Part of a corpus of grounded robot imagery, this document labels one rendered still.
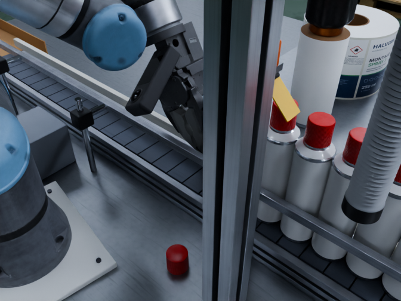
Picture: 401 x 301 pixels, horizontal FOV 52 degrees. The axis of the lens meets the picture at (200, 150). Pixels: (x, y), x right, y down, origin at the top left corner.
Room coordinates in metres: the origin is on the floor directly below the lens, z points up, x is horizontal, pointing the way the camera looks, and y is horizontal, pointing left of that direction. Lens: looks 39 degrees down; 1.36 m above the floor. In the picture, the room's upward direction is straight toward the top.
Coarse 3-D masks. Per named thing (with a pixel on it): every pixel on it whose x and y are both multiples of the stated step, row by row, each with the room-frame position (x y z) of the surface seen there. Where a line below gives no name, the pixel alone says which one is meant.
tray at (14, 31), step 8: (0, 24) 1.28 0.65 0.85; (8, 24) 1.24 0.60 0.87; (0, 32) 1.26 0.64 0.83; (8, 32) 1.25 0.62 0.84; (16, 32) 1.22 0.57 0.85; (24, 32) 1.18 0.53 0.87; (8, 40) 1.20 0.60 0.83; (24, 40) 1.19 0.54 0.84; (32, 40) 1.15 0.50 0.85; (40, 40) 1.12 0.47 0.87; (0, 48) 1.14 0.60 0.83; (40, 48) 1.13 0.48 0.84
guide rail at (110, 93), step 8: (16, 40) 1.01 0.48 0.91; (24, 48) 0.99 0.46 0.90; (32, 48) 0.96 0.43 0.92; (40, 56) 0.94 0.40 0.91; (48, 56) 0.92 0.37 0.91; (56, 64) 0.89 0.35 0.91; (64, 64) 0.88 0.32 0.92; (64, 72) 0.87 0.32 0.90; (72, 72) 0.84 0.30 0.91; (80, 72) 0.84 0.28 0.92; (80, 80) 0.83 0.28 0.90; (88, 80) 0.80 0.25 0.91; (96, 80) 0.80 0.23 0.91; (96, 88) 0.79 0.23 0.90; (104, 88) 0.77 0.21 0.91; (112, 96) 0.75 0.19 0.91; (120, 96) 0.73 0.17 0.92; (120, 104) 0.73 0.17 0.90; (152, 112) 0.67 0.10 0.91; (152, 120) 0.67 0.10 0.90; (160, 120) 0.65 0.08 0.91; (168, 120) 0.65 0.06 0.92; (168, 128) 0.64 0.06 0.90
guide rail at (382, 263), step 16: (16, 48) 0.86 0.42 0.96; (32, 64) 0.80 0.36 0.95; (64, 80) 0.72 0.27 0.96; (96, 96) 0.66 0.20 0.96; (112, 112) 0.62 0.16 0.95; (128, 112) 0.60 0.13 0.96; (144, 128) 0.56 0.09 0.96; (176, 144) 0.51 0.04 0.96; (192, 160) 0.49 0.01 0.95; (288, 208) 0.37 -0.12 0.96; (304, 224) 0.35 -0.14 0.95; (320, 224) 0.35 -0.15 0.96; (336, 240) 0.32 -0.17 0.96; (352, 240) 0.32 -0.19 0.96; (368, 256) 0.30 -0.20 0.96; (384, 256) 0.30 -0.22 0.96; (384, 272) 0.28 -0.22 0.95; (400, 272) 0.27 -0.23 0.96
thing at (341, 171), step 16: (352, 144) 0.36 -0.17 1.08; (336, 160) 0.38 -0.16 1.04; (352, 160) 0.36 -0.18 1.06; (336, 176) 0.36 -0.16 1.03; (336, 192) 0.36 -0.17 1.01; (320, 208) 0.38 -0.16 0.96; (336, 208) 0.35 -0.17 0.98; (336, 224) 0.35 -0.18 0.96; (352, 224) 0.35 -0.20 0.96; (320, 240) 0.36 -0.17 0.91; (320, 256) 0.35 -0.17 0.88; (336, 256) 0.35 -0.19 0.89
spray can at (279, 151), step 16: (272, 112) 0.44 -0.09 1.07; (272, 128) 0.43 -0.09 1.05; (288, 128) 0.42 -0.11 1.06; (272, 144) 0.42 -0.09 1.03; (288, 144) 0.42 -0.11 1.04; (272, 160) 0.42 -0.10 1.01; (288, 160) 0.42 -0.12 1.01; (272, 176) 0.42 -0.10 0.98; (288, 176) 0.42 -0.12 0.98; (272, 192) 0.42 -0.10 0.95; (272, 208) 0.42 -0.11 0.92; (272, 224) 0.42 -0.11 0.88
